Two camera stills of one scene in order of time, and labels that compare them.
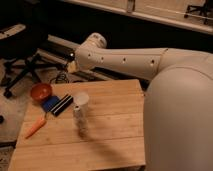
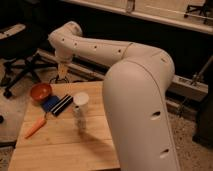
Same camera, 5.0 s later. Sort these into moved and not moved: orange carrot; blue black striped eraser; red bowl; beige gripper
Moved: beige gripper
Not moved: orange carrot; red bowl; blue black striped eraser
